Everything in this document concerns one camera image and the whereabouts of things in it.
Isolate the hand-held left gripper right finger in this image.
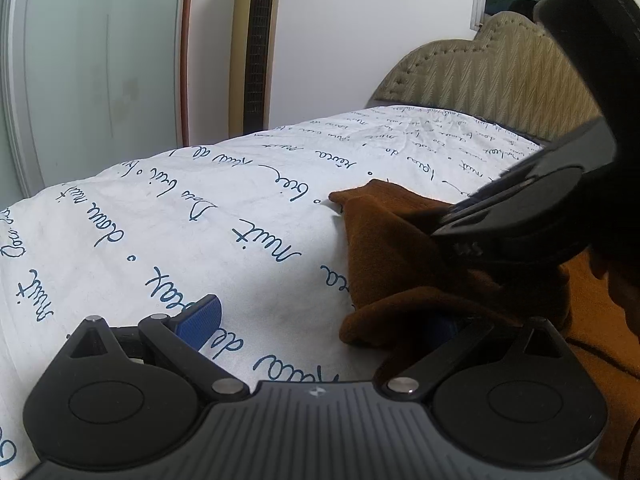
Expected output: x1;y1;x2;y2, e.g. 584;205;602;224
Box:
385;315;573;403

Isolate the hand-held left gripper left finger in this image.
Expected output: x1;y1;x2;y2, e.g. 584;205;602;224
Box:
62;294;250;403

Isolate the brown sweater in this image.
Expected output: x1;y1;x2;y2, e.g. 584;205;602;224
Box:
327;178;640;480

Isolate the white script-print bed sheet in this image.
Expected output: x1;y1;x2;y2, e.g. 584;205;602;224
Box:
0;105;546;480

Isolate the beige quilted headboard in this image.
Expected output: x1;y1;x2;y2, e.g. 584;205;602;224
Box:
367;10;608;143

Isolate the gold tower fan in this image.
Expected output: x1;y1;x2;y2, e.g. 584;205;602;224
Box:
229;0;285;137

